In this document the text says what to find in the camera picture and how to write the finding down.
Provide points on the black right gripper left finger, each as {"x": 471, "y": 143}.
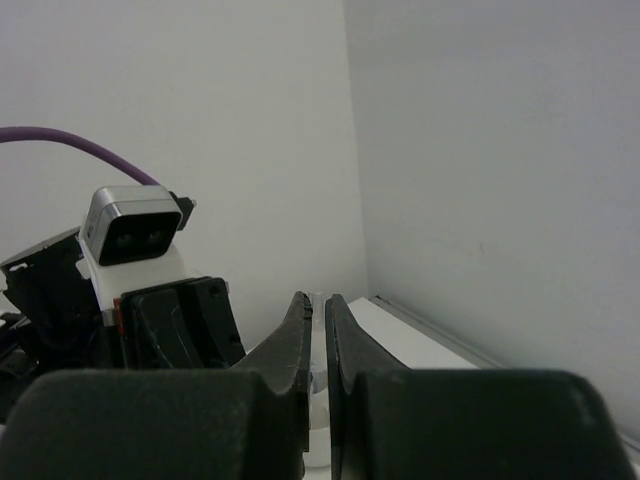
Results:
{"x": 250, "y": 421}

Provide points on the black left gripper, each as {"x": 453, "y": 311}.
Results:
{"x": 121, "y": 301}

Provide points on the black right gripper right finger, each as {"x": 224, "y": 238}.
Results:
{"x": 389, "y": 421}

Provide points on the clear blue gel pen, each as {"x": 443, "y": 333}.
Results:
{"x": 319, "y": 453}

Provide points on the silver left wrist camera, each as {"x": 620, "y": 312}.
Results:
{"x": 127, "y": 224}

